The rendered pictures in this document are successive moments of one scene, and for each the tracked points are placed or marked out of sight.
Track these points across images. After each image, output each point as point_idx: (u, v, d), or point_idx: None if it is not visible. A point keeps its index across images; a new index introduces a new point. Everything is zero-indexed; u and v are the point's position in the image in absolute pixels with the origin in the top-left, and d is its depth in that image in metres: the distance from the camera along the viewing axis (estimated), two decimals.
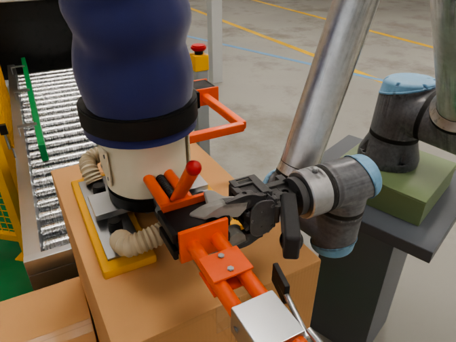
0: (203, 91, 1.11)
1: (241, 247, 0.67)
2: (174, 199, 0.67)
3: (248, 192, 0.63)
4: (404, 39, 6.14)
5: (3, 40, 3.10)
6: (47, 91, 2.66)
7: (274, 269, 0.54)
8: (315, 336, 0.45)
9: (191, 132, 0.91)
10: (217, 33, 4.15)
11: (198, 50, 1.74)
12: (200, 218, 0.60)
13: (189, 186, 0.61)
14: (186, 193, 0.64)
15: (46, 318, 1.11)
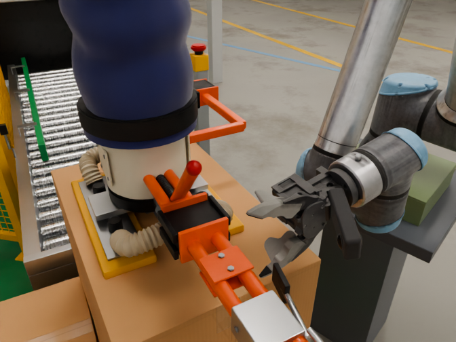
0: (203, 91, 1.11)
1: (304, 250, 0.67)
2: (174, 199, 0.67)
3: (302, 193, 0.61)
4: (404, 39, 6.14)
5: (3, 40, 3.10)
6: (47, 91, 2.66)
7: (275, 268, 0.54)
8: (315, 336, 0.45)
9: (191, 132, 0.91)
10: (217, 33, 4.15)
11: (198, 50, 1.74)
12: (258, 216, 0.57)
13: (189, 186, 0.61)
14: (186, 193, 0.64)
15: (46, 318, 1.11)
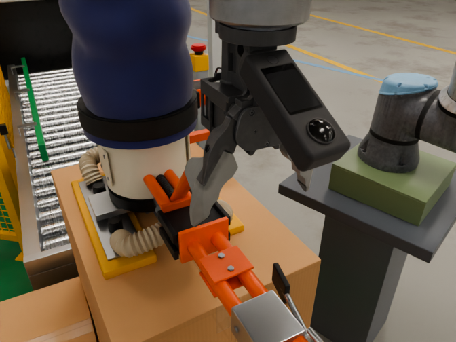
0: None
1: None
2: (174, 199, 0.67)
3: (210, 141, 0.37)
4: (404, 39, 6.14)
5: (3, 40, 3.10)
6: (47, 91, 2.66)
7: (275, 268, 0.54)
8: (315, 336, 0.45)
9: (191, 132, 0.91)
10: (217, 33, 4.15)
11: (198, 50, 1.74)
12: (203, 220, 0.41)
13: (189, 186, 0.61)
14: (186, 193, 0.64)
15: (46, 318, 1.11)
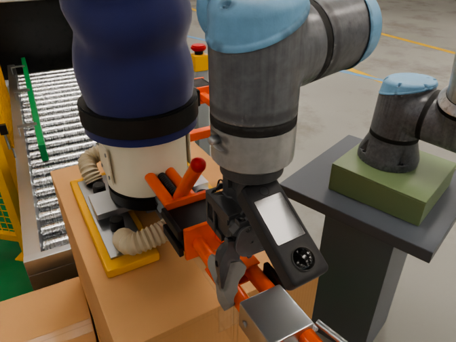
0: (201, 89, 1.12)
1: None
2: (177, 197, 0.67)
3: (217, 258, 0.46)
4: (404, 39, 6.14)
5: (3, 40, 3.10)
6: (47, 91, 2.66)
7: (266, 268, 0.54)
8: (326, 327, 0.45)
9: (191, 130, 0.91)
10: None
11: (198, 50, 1.74)
12: (230, 307, 0.50)
13: (193, 184, 0.62)
14: (189, 190, 0.64)
15: (46, 318, 1.11)
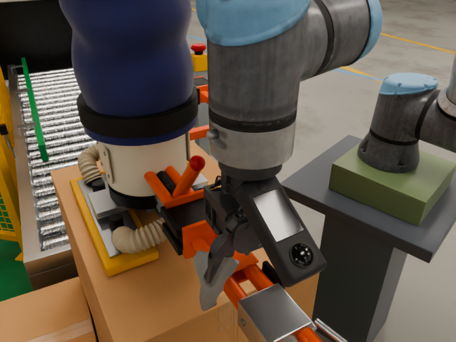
0: (201, 88, 1.11)
1: None
2: (176, 195, 0.67)
3: (212, 250, 0.45)
4: (404, 39, 6.14)
5: (3, 40, 3.10)
6: (47, 91, 2.66)
7: (265, 267, 0.54)
8: (324, 326, 0.45)
9: (191, 129, 0.91)
10: None
11: (198, 50, 1.74)
12: (210, 307, 0.49)
13: (193, 182, 0.61)
14: (188, 188, 0.64)
15: (46, 318, 1.11)
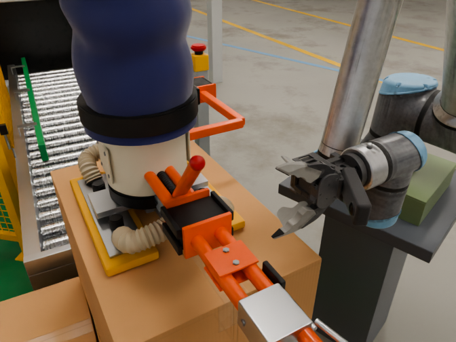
0: (201, 88, 1.11)
1: (313, 220, 0.74)
2: (176, 195, 0.67)
3: (323, 162, 0.69)
4: (404, 39, 6.14)
5: (3, 40, 3.10)
6: (47, 91, 2.66)
7: (265, 267, 0.54)
8: (324, 326, 0.45)
9: (191, 129, 0.91)
10: (217, 33, 4.15)
11: (198, 50, 1.74)
12: (285, 172, 0.64)
13: (193, 182, 0.61)
14: (188, 188, 0.64)
15: (46, 318, 1.11)
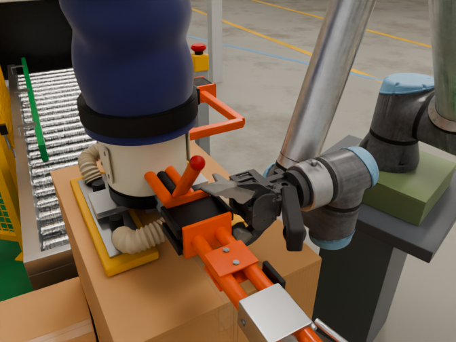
0: (201, 88, 1.11)
1: (251, 243, 0.69)
2: (176, 195, 0.67)
3: (257, 182, 0.64)
4: (404, 39, 6.14)
5: (3, 40, 3.10)
6: (47, 91, 2.66)
7: (265, 267, 0.54)
8: (324, 326, 0.45)
9: (191, 129, 0.91)
10: (217, 33, 4.15)
11: (198, 50, 1.74)
12: (210, 193, 0.59)
13: (193, 182, 0.61)
14: (188, 188, 0.64)
15: (46, 318, 1.11)
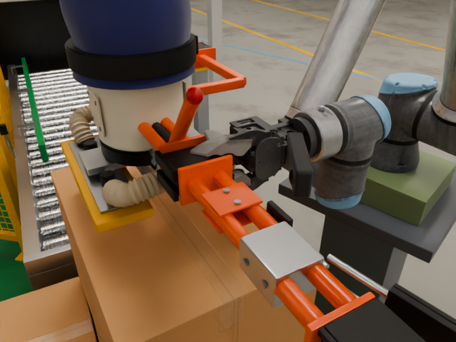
0: (201, 51, 1.06)
1: None
2: (172, 142, 0.62)
3: (252, 127, 0.58)
4: (404, 39, 6.14)
5: (3, 40, 3.10)
6: (47, 91, 2.66)
7: (270, 206, 0.48)
8: (338, 260, 0.40)
9: (188, 86, 0.85)
10: (217, 33, 4.15)
11: None
12: (202, 155, 0.55)
13: (189, 122, 0.56)
14: (185, 131, 0.59)
15: (46, 318, 1.11)
